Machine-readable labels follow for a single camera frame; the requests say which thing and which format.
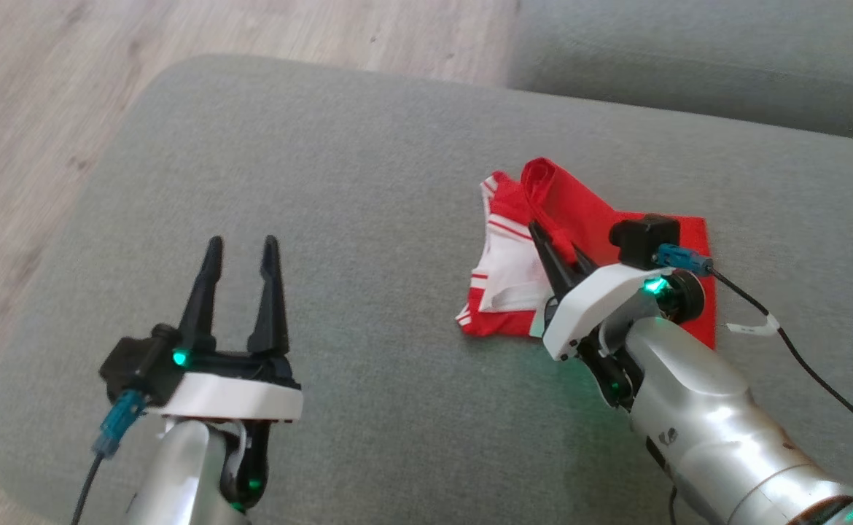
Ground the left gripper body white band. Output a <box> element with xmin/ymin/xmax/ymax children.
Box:
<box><xmin>148</xmin><ymin>351</ymin><xmax>304</xmax><ymax>423</ymax></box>

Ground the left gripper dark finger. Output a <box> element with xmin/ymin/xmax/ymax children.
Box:
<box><xmin>177</xmin><ymin>236</ymin><xmax>225</xmax><ymax>355</ymax></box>
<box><xmin>246</xmin><ymin>235</ymin><xmax>290</xmax><ymax>358</ymax></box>

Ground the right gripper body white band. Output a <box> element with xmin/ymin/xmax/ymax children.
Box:
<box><xmin>542</xmin><ymin>262</ymin><xmax>677</xmax><ymax>362</ymax></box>

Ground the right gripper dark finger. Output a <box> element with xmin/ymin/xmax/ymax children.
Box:
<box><xmin>527</xmin><ymin>220</ymin><xmax>577</xmax><ymax>301</ymax></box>
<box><xmin>572</xmin><ymin>243</ymin><xmax>601</xmax><ymax>276</ymax></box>

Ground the red Bulls basketball jersey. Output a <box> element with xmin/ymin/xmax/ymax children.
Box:
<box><xmin>456</xmin><ymin>157</ymin><xmax>717</xmax><ymax>351</ymax></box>

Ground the grey sofa seat cushion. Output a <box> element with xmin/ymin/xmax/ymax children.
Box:
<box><xmin>0</xmin><ymin>55</ymin><xmax>853</xmax><ymax>525</ymax></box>

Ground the grey sofa back cushion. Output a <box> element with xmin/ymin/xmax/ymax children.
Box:
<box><xmin>507</xmin><ymin>0</ymin><xmax>853</xmax><ymax>144</ymax></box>

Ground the right black cable blue plug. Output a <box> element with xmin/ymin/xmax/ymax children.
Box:
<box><xmin>656</xmin><ymin>244</ymin><xmax>853</xmax><ymax>450</ymax></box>

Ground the black cable blue plug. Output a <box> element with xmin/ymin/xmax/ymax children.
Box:
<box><xmin>69</xmin><ymin>389</ymin><xmax>147</xmax><ymax>525</ymax></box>
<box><xmin>656</xmin><ymin>244</ymin><xmax>853</xmax><ymax>450</ymax></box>

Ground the left black cable blue plug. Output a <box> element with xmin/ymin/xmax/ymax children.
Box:
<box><xmin>69</xmin><ymin>389</ymin><xmax>147</xmax><ymax>525</ymax></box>

